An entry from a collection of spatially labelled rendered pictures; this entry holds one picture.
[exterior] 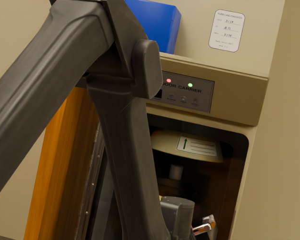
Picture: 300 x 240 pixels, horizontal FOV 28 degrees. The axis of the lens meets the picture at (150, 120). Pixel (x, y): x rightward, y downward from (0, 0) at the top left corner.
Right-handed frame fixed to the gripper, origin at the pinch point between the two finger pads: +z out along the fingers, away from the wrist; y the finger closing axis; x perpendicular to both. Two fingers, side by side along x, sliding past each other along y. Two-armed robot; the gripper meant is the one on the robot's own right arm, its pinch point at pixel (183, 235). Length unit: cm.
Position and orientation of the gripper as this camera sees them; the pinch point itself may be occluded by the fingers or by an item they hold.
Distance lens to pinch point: 119.2
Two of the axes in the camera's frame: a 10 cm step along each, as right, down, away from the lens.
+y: -3.4, -9.4, 0.4
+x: -9.2, 3.4, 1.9
